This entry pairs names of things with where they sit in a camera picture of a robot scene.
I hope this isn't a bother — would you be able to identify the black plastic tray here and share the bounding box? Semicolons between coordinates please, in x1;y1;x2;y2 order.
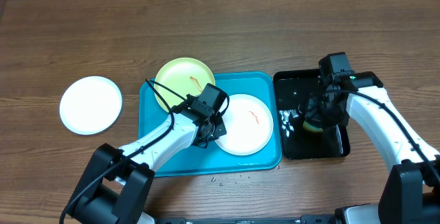
273;69;351;159

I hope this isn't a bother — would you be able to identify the yellow-green plate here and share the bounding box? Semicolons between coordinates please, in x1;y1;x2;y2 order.
153;58;216;107

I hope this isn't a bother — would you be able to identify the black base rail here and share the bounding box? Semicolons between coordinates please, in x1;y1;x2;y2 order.
155;214;347;224

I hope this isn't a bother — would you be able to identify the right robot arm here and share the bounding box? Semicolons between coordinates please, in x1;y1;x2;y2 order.
298;72;439;223

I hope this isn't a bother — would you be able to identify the white plate with grey rim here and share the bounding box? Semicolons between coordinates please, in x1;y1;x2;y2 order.
59;76;122;135

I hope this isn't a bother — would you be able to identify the white plate with red smear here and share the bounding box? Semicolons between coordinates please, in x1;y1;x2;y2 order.
216;94;274;156

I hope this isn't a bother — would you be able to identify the green and yellow sponge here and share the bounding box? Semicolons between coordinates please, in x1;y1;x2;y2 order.
302;120;324;133

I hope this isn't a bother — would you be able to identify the blue plastic tray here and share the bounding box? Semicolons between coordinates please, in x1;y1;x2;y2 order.
155;71;282;177

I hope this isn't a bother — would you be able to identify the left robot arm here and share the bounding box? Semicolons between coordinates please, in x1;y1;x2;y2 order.
59;97;226;223

